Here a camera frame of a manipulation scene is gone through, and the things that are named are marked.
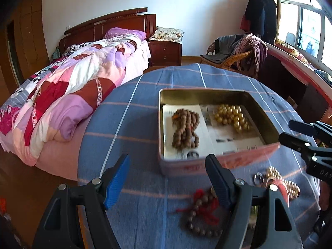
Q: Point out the maroon pink garment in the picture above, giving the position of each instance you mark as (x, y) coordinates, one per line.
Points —
(255, 54)

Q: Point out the printed paper leaflet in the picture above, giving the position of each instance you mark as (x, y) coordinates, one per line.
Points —
(210, 134)

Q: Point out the purple pillow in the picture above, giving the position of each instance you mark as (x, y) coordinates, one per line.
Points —
(124, 33)

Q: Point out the floral pillow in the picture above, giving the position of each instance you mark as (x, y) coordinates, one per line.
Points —
(167, 34)

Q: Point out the window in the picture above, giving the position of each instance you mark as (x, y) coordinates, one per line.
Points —
(308, 26)

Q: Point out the blue plaid tablecloth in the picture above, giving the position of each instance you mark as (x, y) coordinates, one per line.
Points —
(145, 124)

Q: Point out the clear glass bangle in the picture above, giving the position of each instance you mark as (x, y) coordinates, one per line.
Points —
(255, 179)

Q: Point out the dark desk red edge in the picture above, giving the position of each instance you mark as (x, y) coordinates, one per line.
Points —
(285, 80)

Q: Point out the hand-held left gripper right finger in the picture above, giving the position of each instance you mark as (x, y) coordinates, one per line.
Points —
(220, 184)

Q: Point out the pink metal tin box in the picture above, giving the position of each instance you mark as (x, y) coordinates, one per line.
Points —
(186, 167)

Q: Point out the teal bag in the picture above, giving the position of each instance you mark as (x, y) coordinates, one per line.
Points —
(56, 53)

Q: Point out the blue green cloth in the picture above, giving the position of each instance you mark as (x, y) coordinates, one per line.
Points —
(324, 76)

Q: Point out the pink bed sheet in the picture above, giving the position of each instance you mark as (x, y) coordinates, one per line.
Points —
(62, 159)

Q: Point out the brown wooden wardrobe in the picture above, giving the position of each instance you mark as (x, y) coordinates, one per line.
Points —
(28, 36)

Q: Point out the dark wooden bed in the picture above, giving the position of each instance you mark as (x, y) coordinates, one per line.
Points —
(116, 23)

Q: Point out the grey garment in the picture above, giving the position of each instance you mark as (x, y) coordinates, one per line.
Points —
(223, 49)

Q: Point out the floral cushion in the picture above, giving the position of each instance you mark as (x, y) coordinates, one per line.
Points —
(293, 53)

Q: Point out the wicker chair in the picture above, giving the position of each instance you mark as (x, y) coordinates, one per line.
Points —
(233, 61)

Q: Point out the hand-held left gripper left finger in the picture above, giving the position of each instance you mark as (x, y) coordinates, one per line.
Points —
(116, 184)

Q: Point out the dark wooden nightstand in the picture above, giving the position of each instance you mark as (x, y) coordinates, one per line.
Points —
(164, 54)

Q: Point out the black white patterned pillow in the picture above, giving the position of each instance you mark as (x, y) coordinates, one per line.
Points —
(75, 48)

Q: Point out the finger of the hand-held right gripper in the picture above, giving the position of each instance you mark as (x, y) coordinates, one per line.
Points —
(293, 141)
(302, 127)

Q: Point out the hanging dark coats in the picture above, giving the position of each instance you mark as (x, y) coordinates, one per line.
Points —
(262, 15)

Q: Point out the patchwork quilt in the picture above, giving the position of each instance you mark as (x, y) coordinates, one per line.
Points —
(64, 96)

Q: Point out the pink bangle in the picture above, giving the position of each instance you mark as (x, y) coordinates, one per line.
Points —
(282, 186)

